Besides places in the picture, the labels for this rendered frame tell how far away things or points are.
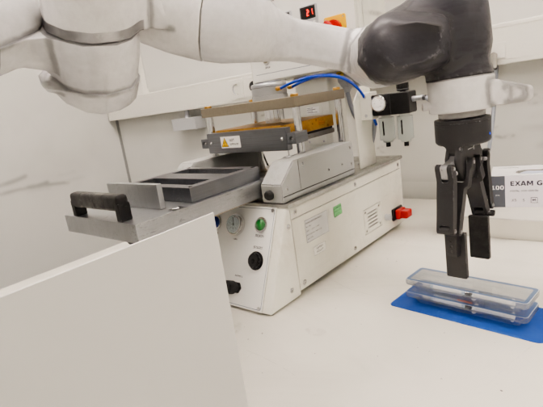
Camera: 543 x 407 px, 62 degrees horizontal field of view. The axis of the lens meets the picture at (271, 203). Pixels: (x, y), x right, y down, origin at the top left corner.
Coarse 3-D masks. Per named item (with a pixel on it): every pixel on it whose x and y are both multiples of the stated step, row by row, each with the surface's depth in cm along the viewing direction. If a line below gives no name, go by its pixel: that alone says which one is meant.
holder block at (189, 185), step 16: (160, 176) 89; (176, 176) 85; (192, 176) 82; (208, 176) 80; (224, 176) 77; (240, 176) 80; (256, 176) 83; (176, 192) 74; (192, 192) 72; (208, 192) 74
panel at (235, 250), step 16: (240, 208) 86; (256, 208) 83; (272, 208) 80; (224, 224) 88; (272, 224) 80; (224, 240) 87; (240, 240) 84; (256, 240) 82; (272, 240) 79; (224, 256) 86; (240, 256) 83; (240, 272) 83; (256, 272) 80; (256, 288) 80; (240, 304) 81; (256, 304) 79
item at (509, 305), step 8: (408, 280) 74; (424, 288) 73; (432, 288) 71; (440, 288) 70; (448, 288) 69; (448, 296) 70; (456, 296) 69; (464, 296) 68; (472, 296) 66; (480, 296) 66; (488, 296) 65; (536, 296) 63; (488, 304) 66; (496, 304) 65; (504, 304) 63; (512, 304) 62; (520, 304) 62; (528, 304) 61
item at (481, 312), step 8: (408, 288) 75; (416, 296) 73; (424, 296) 72; (432, 304) 73; (440, 304) 72; (448, 304) 70; (456, 304) 69; (464, 304) 68; (464, 312) 69; (472, 312) 68; (480, 312) 66; (488, 312) 65; (496, 312) 66; (536, 312) 64; (496, 320) 66; (504, 320) 65; (512, 320) 63; (520, 320) 62; (528, 320) 62
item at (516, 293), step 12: (420, 276) 74; (432, 276) 74; (444, 276) 73; (456, 288) 68; (468, 288) 68; (480, 288) 67; (492, 288) 67; (504, 288) 66; (516, 288) 66; (528, 288) 65; (516, 300) 62; (528, 300) 62
